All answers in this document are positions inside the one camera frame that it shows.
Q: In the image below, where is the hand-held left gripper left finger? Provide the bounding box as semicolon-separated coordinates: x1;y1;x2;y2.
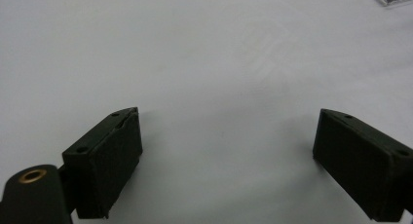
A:
61;106;144;220

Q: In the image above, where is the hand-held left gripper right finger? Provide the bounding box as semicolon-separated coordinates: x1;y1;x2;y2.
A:
312;108;413;223

